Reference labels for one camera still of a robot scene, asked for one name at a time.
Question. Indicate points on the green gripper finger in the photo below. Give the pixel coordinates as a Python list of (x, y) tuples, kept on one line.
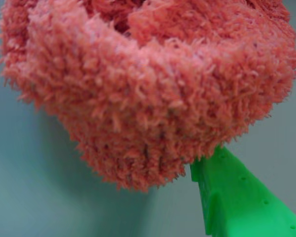
[(239, 202)]

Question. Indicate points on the fluffy orange-red cloth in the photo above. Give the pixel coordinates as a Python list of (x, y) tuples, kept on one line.
[(148, 93)]

